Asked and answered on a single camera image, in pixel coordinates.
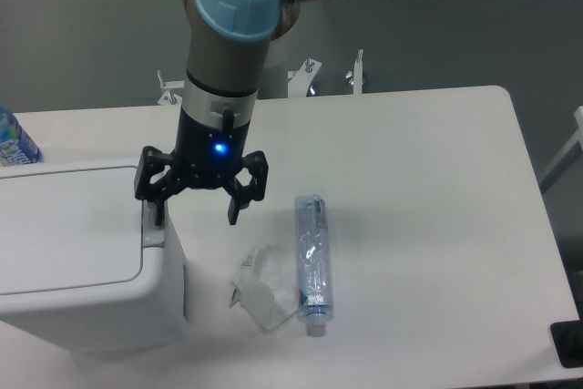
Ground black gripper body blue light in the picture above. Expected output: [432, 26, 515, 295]
[168, 109, 251, 190]

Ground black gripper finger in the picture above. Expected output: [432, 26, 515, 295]
[220, 150, 269, 225]
[134, 146, 188, 226]

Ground grey trash can push button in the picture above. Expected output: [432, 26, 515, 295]
[141, 200, 165, 248]

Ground white trash can lid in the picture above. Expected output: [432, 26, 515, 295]
[1, 167, 142, 295]

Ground white plastic trash can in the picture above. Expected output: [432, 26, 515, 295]
[1, 158, 189, 353]

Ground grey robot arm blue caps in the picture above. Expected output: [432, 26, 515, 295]
[134, 0, 311, 225]

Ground crushed clear plastic bottle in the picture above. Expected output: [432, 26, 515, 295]
[294, 194, 333, 337]

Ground crumpled clear plastic wrapper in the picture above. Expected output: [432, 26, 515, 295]
[229, 243, 298, 332]

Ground blue labelled water bottle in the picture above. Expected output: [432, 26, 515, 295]
[1, 107, 44, 167]

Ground black clamp at table edge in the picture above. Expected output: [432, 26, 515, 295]
[550, 320, 582, 369]

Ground white pedestal base frame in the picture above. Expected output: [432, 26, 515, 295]
[157, 48, 366, 106]

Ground white frame at right edge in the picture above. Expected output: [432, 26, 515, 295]
[538, 107, 582, 193]

